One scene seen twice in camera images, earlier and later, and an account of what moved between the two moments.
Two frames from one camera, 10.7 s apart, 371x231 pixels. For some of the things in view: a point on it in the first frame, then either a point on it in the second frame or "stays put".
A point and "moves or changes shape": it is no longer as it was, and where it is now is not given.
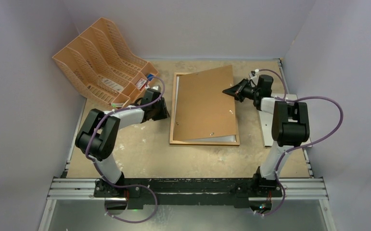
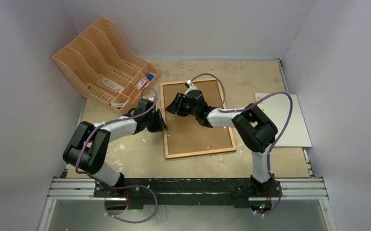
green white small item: [115, 105] stays put
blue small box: [150, 77] stays put
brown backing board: [202, 109] moves or changes shape
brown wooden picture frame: [173, 105] moves or changes shape
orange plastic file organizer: [99, 64] stays put
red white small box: [141, 83] stays put
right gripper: [242, 90] -> [181, 104]
